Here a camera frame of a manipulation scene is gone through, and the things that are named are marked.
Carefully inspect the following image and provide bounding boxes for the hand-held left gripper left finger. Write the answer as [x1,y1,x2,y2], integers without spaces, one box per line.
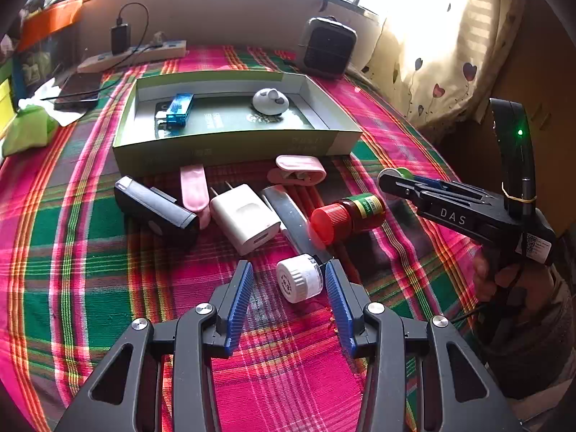
[54,260,255,432]

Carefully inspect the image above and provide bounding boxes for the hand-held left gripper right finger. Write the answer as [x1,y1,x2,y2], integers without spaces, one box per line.
[325,258,525,432]

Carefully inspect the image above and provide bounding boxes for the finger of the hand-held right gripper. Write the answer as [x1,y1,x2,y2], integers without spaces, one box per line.
[378,170,487,211]
[411,176,496,202]

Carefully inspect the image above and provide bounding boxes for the green and white spool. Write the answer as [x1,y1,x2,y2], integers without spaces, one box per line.
[380,167,414,190]

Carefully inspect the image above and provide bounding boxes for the small white ribbed jar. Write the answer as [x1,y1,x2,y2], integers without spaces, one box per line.
[276,254,325,303]

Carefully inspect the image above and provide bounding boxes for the red-capped brown bottle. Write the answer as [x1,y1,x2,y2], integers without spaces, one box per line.
[310,193,386,244]

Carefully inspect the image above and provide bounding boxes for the white charger adapter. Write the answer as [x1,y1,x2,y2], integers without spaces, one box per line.
[209,181,282,256]

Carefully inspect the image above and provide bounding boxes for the silver metal utility knife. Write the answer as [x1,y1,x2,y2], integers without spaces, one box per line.
[262,185,336,266]

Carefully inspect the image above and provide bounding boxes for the black rectangular device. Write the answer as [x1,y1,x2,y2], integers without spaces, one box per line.
[114,176,201,246]

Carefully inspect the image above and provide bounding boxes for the green cardboard box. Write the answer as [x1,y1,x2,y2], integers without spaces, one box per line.
[112,71,363,178]

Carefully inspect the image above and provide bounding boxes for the person's right hand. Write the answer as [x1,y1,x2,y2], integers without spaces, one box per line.
[472,252,523,303]

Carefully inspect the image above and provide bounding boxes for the pink plastic clip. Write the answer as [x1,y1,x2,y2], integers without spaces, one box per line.
[267,155,327,187]
[180,165,211,228]

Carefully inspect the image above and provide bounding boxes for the cream heart-print curtain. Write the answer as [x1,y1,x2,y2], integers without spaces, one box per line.
[360,0,534,124]

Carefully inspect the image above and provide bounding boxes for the white round spotted gadget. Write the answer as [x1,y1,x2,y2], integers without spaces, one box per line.
[252,89,289,115]

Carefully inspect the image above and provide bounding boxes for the small grey space heater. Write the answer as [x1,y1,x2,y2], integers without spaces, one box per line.
[299,17,357,79]

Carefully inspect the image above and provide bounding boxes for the blue translucent usb device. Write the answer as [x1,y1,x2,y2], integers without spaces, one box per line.
[155,93,195,129]

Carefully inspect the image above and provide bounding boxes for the white crumpled tissue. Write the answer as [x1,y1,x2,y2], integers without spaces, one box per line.
[18,76,97,127]

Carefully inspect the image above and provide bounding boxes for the black smartphone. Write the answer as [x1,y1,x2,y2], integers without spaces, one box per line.
[54,72,103,109]

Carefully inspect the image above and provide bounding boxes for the beige power strip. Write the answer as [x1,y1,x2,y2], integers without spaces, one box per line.
[77,40,187,73]

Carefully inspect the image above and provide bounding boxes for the green tissue packet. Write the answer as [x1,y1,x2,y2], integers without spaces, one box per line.
[2,104,59,157]

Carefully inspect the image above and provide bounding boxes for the black plug-in charger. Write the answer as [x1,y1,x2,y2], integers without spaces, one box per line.
[111,24,131,55]

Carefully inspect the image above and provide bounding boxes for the yellow-green cardboard box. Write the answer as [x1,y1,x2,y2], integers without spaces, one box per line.
[0,78,15,138]

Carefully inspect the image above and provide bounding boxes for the clear plastic storage bin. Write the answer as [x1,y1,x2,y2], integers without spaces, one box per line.
[9,31,86,100]

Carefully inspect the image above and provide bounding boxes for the orange storage box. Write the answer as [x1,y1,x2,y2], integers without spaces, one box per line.
[20,0,84,41]

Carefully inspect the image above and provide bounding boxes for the black charging cable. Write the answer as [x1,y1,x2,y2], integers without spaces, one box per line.
[56,2,150,102]

